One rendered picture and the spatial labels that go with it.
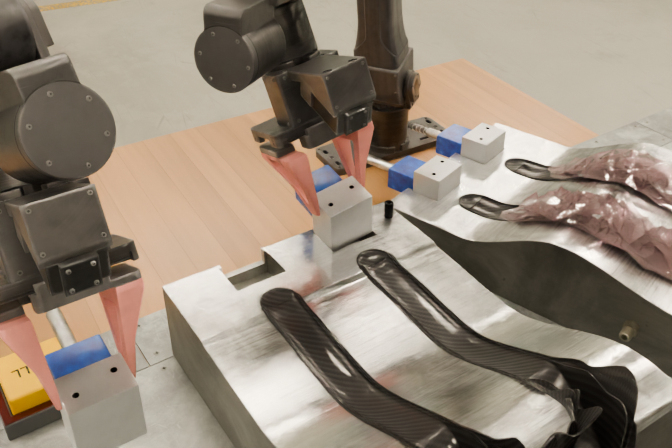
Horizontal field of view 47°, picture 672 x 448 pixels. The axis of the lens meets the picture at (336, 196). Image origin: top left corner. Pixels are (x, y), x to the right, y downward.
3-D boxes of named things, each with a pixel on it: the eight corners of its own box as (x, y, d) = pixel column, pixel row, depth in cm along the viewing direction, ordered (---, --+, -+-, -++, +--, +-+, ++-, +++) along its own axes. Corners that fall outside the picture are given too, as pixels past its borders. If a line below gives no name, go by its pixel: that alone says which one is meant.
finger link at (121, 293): (174, 375, 54) (135, 249, 53) (73, 419, 51) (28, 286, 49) (147, 355, 60) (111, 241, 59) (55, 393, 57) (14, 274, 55)
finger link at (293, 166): (374, 200, 75) (345, 111, 72) (312, 232, 73) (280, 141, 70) (341, 188, 81) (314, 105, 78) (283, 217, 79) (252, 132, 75)
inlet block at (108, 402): (28, 348, 63) (14, 299, 60) (88, 324, 66) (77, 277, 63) (81, 464, 55) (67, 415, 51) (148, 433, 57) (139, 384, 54)
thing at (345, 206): (267, 178, 86) (262, 142, 82) (305, 160, 87) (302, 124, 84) (332, 253, 78) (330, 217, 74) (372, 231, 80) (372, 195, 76)
